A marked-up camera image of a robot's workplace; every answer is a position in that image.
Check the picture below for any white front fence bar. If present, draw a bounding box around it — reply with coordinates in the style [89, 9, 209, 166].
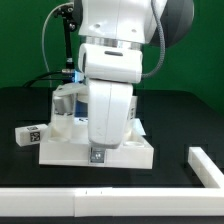
[0, 188, 224, 217]

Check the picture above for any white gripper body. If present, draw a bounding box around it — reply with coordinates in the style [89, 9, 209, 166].
[88, 79, 133, 149]

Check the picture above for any white fence bar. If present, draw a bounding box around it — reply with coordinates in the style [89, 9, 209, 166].
[188, 147, 224, 189]
[0, 188, 224, 217]

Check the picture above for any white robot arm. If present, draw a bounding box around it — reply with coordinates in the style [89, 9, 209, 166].
[73, 0, 194, 167]

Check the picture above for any grey cable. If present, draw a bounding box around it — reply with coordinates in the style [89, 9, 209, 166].
[41, 2, 74, 73]

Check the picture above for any white marker sheet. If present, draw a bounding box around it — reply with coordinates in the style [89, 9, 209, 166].
[74, 117, 146, 136]

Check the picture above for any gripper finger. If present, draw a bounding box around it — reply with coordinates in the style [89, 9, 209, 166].
[89, 145, 106, 164]

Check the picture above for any white right fence bar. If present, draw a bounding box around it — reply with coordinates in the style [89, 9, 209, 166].
[188, 147, 224, 189]

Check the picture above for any white square tabletop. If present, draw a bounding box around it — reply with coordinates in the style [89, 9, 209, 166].
[39, 123, 154, 169]

